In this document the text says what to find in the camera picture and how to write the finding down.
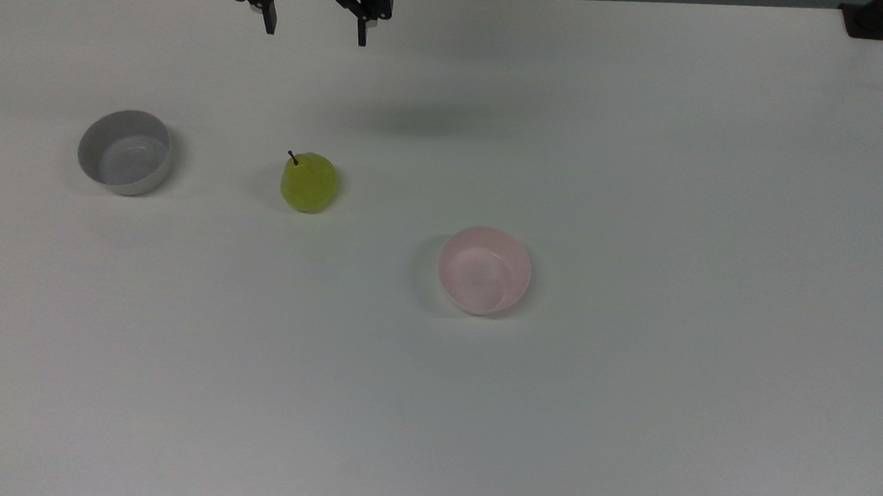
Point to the green pear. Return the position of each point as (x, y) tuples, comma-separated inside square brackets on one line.
[(309, 184)]

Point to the grey bowl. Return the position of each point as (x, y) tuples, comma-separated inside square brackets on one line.
[(127, 154)]

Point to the pink bowl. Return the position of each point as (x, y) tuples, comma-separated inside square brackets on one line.
[(484, 271)]

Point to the black table clamp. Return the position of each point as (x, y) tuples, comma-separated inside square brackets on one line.
[(869, 19)]

